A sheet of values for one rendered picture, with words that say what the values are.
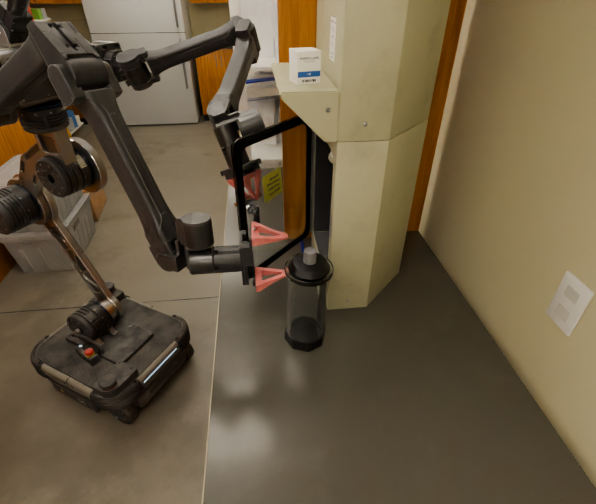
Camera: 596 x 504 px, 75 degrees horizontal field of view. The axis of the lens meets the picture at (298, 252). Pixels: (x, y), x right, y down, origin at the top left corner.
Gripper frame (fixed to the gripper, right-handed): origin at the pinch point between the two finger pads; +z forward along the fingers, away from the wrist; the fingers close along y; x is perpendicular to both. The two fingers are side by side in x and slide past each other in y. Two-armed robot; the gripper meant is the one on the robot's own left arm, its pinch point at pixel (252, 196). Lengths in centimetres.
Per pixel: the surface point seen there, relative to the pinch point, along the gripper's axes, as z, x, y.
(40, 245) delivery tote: 5, 1, 220
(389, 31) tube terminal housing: -23, -4, -47
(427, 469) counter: 51, 26, -48
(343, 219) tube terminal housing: 9.5, -0.4, -27.0
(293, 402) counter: 39, 30, -22
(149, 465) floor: 95, 41, 80
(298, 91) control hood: -19.7, 6.4, -31.6
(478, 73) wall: -9, -49, -47
